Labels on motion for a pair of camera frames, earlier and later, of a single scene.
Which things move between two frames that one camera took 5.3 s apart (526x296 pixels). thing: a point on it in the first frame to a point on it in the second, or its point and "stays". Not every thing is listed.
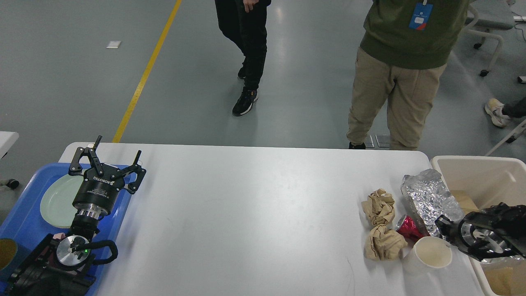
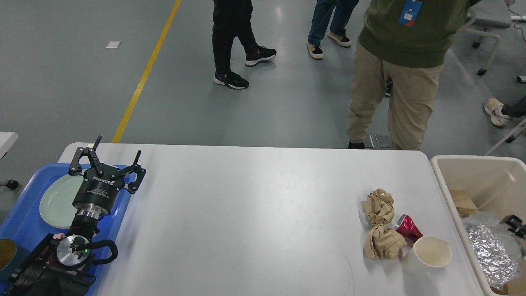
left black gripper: (98, 193) stays
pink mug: (60, 235) stays
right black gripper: (451, 230) to (513, 224)
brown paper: (383, 243) stays
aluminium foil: (430, 199) to (497, 263)
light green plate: (56, 201) stays
